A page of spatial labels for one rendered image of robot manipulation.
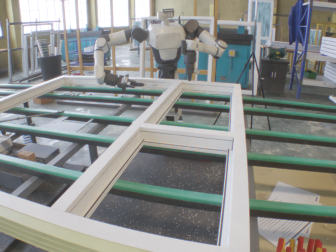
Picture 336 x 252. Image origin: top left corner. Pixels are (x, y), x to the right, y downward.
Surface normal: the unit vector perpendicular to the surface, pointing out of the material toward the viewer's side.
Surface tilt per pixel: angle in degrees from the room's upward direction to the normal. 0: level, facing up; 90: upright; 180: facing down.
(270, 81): 90
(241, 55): 90
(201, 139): 90
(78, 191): 0
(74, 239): 0
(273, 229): 0
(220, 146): 90
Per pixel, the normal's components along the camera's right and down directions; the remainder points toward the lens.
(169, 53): 0.18, 0.58
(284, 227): 0.00, -0.92
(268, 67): -0.25, 0.39
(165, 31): 0.10, -0.16
